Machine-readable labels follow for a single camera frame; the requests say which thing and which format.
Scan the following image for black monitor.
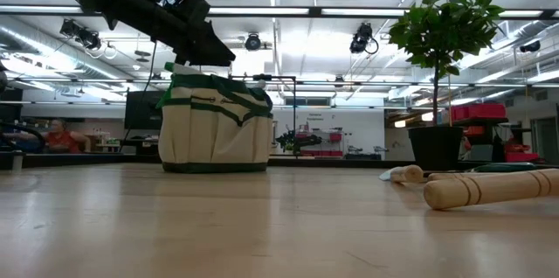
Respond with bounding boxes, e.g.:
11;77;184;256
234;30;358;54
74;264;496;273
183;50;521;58
123;89;166;131

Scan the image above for red storage bins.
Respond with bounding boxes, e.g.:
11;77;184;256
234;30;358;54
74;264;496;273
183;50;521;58
451;102;507;122

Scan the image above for black overhead gantry bar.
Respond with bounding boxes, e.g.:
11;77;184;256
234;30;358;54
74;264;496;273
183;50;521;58
0;4;559;20

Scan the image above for person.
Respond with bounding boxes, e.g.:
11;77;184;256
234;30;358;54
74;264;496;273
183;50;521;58
42;118;92;155

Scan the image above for shelf with red bins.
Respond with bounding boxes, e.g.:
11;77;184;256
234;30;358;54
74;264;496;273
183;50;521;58
298;128;345;158

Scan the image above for cream and green gardening bag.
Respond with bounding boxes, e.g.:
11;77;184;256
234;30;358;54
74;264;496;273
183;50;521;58
155;72;275;175

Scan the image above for red storage bin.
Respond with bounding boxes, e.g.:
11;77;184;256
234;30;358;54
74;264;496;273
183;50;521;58
504;143;541;163

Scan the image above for hand rake wooden handle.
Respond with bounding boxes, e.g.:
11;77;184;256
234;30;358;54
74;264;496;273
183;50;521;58
422;168;559;211

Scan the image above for green plant in black pot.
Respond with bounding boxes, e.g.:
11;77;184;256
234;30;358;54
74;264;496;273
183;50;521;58
387;0;507;172

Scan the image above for narrow wooden-handled trowel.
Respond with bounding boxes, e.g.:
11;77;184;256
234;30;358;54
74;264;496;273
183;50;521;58
378;163;425;184

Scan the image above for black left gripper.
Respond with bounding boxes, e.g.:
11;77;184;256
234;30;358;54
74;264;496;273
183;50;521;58
104;0;237;67

